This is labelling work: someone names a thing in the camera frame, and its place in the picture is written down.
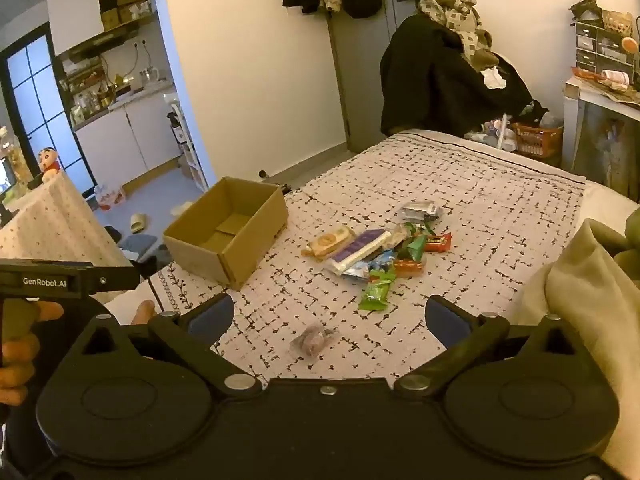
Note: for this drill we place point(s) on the wicker basket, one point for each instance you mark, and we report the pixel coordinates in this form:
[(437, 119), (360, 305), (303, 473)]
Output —
[(617, 22)]

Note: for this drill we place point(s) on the cartoon boy figurine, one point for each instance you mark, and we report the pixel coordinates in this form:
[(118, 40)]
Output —
[(50, 162)]

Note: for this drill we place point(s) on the olive blanket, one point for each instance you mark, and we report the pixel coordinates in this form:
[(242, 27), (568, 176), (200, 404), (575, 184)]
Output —
[(590, 280)]

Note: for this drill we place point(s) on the silver snack packet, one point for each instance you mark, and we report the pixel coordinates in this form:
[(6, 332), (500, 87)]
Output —
[(421, 211)]

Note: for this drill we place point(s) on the light green snack packet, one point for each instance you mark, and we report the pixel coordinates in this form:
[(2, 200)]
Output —
[(377, 291)]

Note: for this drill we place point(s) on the green cookie packet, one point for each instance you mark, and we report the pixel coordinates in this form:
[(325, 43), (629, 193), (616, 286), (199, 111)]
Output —
[(415, 247)]

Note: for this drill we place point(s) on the checked bed cover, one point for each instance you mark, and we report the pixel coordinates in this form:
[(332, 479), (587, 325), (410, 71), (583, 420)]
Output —
[(450, 175)]

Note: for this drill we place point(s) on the red snack packet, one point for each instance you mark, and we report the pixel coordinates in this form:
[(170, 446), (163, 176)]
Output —
[(437, 243)]

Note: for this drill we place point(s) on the white desk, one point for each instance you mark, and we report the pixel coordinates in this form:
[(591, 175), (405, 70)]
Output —
[(600, 130)]

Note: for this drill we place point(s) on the beige cracker packet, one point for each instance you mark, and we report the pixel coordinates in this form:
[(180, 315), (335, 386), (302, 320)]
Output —
[(330, 241)]

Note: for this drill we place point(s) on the clear brown snack packet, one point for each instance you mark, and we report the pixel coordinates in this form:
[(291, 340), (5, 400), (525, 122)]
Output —
[(314, 341)]

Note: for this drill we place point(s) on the white wall cabinet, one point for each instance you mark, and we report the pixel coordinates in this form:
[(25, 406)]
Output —
[(75, 10)]

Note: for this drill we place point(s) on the blue snack packet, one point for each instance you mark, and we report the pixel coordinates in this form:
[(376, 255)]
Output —
[(372, 262)]

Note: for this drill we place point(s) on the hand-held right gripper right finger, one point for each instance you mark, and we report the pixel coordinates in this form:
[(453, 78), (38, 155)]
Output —
[(444, 319)]

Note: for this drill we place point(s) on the grey drawer organizer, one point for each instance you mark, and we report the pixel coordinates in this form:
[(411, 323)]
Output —
[(597, 47)]

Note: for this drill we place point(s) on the checked scarf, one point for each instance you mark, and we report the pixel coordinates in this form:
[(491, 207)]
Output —
[(450, 10)]

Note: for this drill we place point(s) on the dotted beige tablecloth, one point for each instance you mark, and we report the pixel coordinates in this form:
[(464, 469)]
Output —
[(50, 225)]

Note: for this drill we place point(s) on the person's left hand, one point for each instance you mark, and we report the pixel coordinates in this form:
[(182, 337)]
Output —
[(20, 347)]

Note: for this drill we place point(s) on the white kitchen cabinet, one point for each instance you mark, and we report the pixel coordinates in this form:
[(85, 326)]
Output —
[(125, 140)]

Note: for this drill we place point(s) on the grey cushion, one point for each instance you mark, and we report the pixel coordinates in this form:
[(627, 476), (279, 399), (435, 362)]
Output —
[(137, 243)]

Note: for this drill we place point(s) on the purple white snack packet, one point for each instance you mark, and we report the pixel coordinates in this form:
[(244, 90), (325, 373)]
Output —
[(357, 250)]

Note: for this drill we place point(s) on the metal kettle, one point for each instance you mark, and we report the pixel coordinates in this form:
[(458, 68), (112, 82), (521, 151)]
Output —
[(150, 76)]

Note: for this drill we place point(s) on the beige slipper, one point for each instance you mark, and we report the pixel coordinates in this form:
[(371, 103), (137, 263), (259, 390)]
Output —
[(181, 208), (138, 223)]

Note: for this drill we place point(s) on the black framed glass door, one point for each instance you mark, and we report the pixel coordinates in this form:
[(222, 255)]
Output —
[(40, 100)]

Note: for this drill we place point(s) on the black coat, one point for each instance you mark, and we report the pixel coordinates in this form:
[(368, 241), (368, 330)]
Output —
[(440, 85)]

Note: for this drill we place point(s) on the grey door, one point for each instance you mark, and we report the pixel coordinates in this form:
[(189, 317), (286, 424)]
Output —
[(365, 70)]

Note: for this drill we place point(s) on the orange snack packet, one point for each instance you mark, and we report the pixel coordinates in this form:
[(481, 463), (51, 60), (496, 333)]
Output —
[(409, 266)]

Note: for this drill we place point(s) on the group of kitchen bottles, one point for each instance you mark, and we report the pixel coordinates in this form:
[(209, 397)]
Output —
[(90, 102)]

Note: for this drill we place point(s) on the red white plastic bag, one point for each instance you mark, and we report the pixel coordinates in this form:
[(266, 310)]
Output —
[(109, 197)]

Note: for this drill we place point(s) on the brown cardboard box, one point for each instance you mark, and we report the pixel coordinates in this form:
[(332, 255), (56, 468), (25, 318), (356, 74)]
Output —
[(235, 245)]

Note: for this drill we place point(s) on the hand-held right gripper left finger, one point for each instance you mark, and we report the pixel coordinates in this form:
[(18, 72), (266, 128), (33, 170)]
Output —
[(216, 312)]

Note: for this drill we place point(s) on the orange plastic basket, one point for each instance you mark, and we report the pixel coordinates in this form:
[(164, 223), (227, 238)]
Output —
[(537, 140)]

